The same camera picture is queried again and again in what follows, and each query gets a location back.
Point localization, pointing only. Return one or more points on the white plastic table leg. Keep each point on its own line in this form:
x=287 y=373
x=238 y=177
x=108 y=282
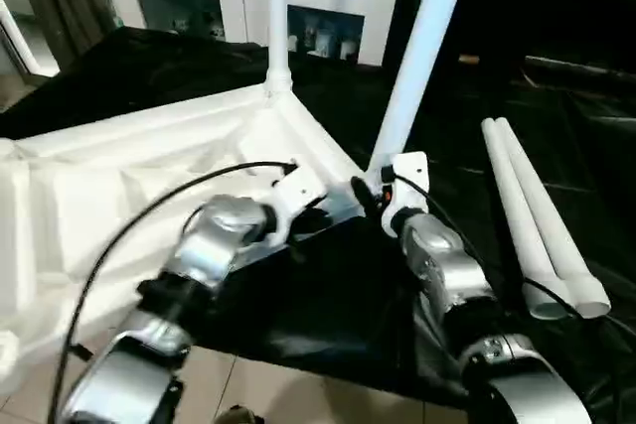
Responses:
x=422 y=47
x=517 y=206
x=547 y=215
x=278 y=17

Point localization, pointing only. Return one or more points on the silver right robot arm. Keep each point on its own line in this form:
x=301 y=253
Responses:
x=457 y=285

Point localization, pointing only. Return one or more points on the black mat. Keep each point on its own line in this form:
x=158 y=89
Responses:
x=318 y=305

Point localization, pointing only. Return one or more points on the white plastic table top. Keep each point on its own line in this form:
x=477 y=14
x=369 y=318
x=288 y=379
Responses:
x=99 y=186

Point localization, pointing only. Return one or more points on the long black bar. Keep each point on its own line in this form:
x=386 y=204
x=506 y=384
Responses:
x=581 y=69

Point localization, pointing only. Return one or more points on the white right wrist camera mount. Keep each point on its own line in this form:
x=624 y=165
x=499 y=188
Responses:
x=407 y=181

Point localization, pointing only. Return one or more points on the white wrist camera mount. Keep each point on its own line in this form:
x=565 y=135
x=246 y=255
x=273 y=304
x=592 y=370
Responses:
x=293 y=191
x=407 y=181

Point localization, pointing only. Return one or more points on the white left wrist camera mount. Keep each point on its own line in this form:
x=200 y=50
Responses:
x=293 y=191

